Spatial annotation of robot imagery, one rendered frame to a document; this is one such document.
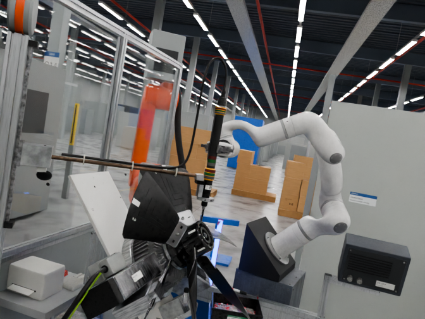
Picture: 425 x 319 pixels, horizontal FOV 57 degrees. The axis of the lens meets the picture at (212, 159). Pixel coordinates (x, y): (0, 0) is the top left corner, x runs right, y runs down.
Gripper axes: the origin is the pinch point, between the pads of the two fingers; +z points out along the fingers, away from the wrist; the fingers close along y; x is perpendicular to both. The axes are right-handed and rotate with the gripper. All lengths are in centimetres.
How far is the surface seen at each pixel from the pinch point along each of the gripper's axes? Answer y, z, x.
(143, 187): 11.7, 32.6, -15.0
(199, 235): -4.5, 15.2, -30.8
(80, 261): 70, -33, -73
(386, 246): -74, -34, -29
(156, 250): 9.4, 18.2, -39.0
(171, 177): 15.7, -1.6, -15.0
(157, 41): 188, -327, 110
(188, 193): 7.6, -1.3, -19.8
